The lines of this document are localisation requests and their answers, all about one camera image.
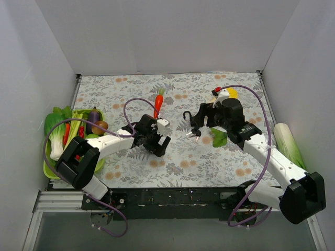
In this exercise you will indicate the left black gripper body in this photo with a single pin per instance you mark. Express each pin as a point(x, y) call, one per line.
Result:
point(159, 146)

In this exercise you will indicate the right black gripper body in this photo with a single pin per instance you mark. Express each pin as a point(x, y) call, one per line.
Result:
point(200, 115)

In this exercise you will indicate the black key bunch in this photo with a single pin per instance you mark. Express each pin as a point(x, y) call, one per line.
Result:
point(195, 132)

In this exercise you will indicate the black padlock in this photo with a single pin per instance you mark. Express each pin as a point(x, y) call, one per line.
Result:
point(186, 115)

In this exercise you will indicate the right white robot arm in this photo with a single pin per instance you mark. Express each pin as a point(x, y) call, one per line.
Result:
point(300, 194)

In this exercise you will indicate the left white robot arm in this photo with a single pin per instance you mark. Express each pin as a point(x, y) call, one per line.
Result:
point(78, 161)

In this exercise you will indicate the yellow napa cabbage toy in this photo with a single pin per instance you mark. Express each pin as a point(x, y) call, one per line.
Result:
point(233, 94)

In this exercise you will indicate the orange toy carrot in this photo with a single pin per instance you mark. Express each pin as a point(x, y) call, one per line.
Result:
point(158, 102)

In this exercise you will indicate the floral tablecloth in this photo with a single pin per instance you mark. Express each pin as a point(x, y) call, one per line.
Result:
point(186, 163)

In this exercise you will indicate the purple eggplant toy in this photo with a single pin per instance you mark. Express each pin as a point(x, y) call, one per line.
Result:
point(93, 116)

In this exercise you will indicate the green round cabbage toy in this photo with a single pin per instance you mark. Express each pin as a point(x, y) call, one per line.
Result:
point(91, 136)

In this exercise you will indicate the red chili pepper toy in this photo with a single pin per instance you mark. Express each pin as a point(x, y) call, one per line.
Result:
point(81, 134)

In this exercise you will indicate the celery stalk toy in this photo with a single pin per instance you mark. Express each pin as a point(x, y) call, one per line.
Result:
point(74, 125)

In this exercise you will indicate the large green napa cabbage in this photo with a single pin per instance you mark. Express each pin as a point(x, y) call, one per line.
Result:
point(287, 145)

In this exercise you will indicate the green leafy lettuce toy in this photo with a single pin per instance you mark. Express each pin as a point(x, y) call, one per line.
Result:
point(65, 113)

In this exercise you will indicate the bok choy toy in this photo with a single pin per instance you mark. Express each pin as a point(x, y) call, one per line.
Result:
point(56, 136)

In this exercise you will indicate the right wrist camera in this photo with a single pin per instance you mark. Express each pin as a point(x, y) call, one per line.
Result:
point(220, 95)

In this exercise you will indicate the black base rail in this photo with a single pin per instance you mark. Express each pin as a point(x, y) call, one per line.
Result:
point(175, 203)

